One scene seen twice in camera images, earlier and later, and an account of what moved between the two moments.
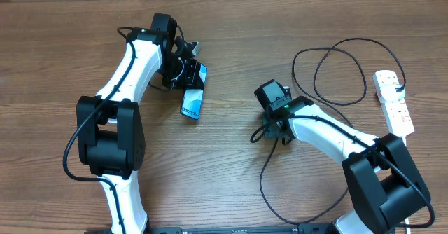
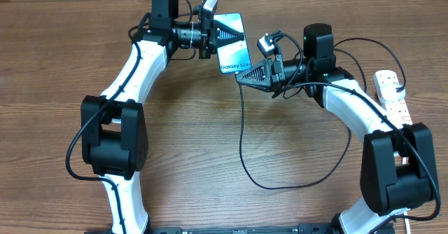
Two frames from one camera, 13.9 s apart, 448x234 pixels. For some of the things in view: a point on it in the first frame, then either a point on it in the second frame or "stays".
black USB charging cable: (274, 211) -> (351, 129)
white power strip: (397, 112) stays
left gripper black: (190, 80) -> (212, 31)
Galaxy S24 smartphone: (192, 100) -> (234, 57)
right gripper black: (270, 131) -> (272, 74)
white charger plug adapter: (389, 94) stays
